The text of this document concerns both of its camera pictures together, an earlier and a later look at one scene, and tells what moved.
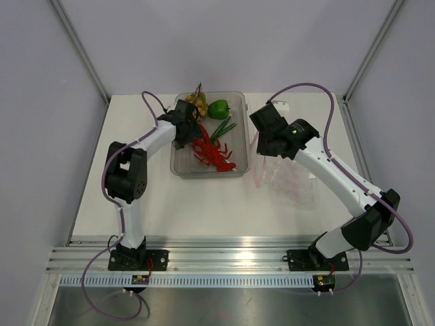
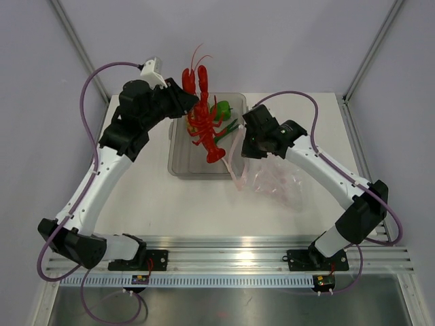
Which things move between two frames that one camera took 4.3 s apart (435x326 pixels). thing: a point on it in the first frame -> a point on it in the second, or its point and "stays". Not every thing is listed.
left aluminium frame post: x=81 y=49 stays
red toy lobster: x=212 y=154 -> x=204 y=122
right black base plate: x=312 y=260 stays
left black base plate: x=160 y=261 stays
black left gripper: x=194 y=132 -> x=181 y=105
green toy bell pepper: x=219 y=109 stays
